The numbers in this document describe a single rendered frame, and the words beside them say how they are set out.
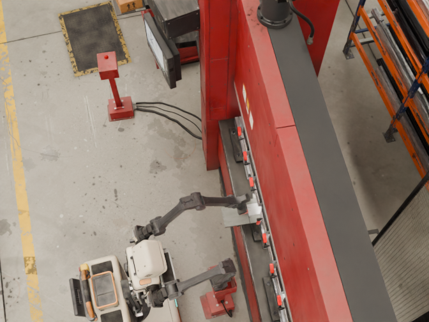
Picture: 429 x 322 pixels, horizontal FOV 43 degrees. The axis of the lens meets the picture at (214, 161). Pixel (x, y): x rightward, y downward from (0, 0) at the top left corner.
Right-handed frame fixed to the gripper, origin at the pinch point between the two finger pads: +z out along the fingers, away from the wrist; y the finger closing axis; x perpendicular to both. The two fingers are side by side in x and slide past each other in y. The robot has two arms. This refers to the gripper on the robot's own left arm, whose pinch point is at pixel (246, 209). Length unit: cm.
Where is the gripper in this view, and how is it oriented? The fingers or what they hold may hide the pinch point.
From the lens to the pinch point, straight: 386.6
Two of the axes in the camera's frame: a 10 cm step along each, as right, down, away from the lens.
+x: -8.8, 3.6, 3.2
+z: 4.3, 3.2, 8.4
